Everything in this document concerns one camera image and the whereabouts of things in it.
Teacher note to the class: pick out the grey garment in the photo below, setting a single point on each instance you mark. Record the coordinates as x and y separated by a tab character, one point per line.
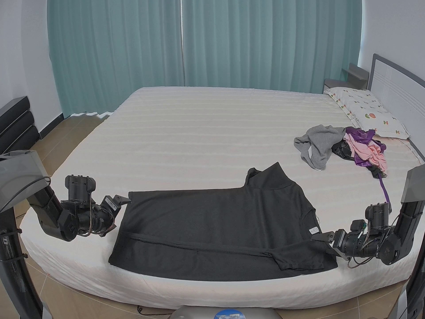
318	141

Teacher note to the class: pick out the blue-green curtain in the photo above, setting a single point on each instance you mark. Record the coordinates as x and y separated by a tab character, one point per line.
265	28
116	45

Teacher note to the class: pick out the white printed pillow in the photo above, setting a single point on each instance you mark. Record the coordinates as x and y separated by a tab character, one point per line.
365	108

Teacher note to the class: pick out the grey bedside table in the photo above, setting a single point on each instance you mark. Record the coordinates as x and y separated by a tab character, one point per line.
355	75

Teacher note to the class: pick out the pile of clothes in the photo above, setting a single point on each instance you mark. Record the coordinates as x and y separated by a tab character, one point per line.
365	148

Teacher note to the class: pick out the bed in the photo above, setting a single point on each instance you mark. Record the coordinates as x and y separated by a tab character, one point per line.
199	128

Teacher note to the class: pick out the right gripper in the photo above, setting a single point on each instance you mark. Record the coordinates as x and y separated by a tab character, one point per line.
348	244

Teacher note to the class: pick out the black chest of drawers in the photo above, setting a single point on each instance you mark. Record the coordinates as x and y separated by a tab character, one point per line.
16	125

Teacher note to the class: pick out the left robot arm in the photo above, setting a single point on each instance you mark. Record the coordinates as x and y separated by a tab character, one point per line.
20	178

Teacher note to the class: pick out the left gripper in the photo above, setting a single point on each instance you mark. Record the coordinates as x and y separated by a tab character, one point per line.
106	221

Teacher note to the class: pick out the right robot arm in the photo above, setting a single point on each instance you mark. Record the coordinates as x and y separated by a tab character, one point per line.
411	184

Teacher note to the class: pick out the black long-sleeved top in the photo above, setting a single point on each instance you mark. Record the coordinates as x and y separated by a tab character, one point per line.
215	228

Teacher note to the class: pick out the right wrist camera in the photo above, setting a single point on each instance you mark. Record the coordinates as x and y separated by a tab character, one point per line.
358	226

